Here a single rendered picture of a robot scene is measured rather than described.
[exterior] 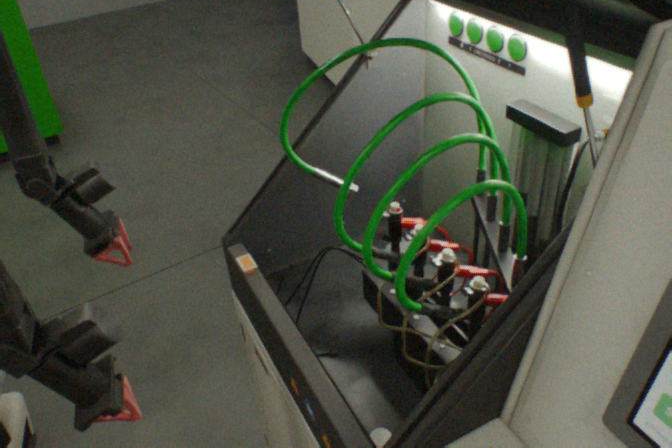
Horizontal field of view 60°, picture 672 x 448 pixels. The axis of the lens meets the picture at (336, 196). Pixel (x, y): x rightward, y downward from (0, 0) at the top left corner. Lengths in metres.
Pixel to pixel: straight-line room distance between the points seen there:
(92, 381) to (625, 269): 0.72
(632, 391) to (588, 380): 0.06
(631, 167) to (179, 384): 1.94
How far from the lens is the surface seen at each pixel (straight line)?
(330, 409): 1.01
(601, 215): 0.76
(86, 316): 0.86
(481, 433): 0.95
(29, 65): 4.18
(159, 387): 2.40
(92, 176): 1.21
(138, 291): 2.83
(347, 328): 1.29
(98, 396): 0.95
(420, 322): 1.09
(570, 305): 0.82
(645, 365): 0.77
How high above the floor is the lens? 1.76
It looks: 33 degrees down
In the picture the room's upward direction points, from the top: 5 degrees counter-clockwise
